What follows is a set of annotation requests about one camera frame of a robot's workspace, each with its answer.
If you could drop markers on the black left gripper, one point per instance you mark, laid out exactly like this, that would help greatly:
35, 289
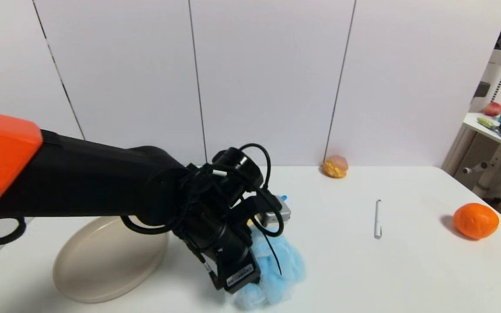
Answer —
239, 276

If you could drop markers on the light blue mesh bath loofah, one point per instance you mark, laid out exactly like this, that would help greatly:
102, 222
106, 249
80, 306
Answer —
278, 269

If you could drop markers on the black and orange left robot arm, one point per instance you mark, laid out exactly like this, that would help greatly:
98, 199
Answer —
81, 182

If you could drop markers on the beige brown round plate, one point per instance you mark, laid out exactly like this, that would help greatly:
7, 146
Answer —
107, 261

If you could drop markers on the yellow pink pastry toy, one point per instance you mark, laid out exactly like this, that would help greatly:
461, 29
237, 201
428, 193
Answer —
335, 167

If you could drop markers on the white pen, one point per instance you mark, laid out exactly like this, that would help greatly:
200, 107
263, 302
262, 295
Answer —
377, 219

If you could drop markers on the orange tangerine fruit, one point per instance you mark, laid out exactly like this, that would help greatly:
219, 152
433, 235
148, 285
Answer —
475, 221

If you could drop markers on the white side table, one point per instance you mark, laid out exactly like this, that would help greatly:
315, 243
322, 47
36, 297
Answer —
494, 152

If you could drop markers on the red apple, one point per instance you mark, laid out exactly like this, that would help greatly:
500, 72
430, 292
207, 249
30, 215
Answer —
492, 108

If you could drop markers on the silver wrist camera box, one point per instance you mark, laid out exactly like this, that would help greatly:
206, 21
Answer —
276, 214

